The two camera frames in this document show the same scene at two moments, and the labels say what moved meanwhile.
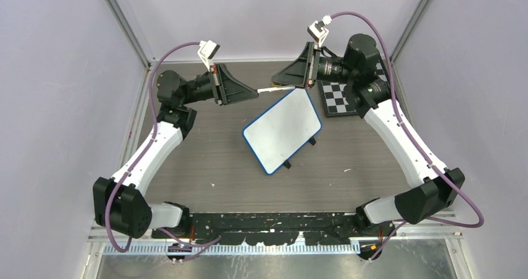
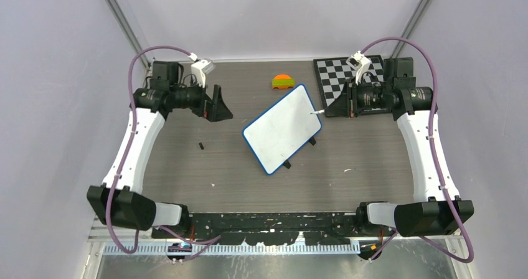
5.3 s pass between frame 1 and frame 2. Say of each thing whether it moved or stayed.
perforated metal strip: stayed
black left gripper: moved
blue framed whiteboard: stayed
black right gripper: moved
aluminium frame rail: stayed
